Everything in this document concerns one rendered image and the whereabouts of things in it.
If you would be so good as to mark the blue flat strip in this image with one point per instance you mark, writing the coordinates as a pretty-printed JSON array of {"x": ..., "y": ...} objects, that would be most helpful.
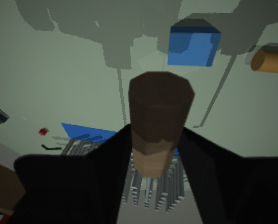
[{"x": 87, "y": 134}]

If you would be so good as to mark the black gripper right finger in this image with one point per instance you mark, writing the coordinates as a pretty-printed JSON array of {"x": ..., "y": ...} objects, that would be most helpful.
[{"x": 221, "y": 181}]

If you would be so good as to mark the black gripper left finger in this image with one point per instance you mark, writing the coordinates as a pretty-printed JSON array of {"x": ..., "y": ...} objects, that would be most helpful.
[{"x": 102, "y": 172}]

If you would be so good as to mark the blue block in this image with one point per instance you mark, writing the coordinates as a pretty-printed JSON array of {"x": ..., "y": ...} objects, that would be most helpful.
[{"x": 193, "y": 46}]

